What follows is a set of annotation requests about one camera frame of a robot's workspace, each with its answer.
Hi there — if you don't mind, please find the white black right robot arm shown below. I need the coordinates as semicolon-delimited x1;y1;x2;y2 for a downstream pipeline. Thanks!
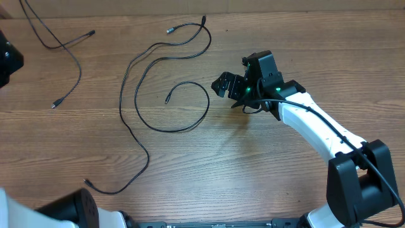
211;51;404;227

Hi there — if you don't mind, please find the black cable silver plug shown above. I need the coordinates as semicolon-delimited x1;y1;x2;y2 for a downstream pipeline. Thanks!
134;22;213;133

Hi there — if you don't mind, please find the long black thin cable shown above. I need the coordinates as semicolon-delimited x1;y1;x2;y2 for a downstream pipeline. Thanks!
83;15;207;195

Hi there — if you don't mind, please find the black cable bundle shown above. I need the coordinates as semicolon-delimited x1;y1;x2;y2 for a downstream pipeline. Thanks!
18;0;96;110

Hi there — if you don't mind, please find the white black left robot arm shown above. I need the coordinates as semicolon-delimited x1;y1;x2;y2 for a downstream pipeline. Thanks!
1;188;134;228

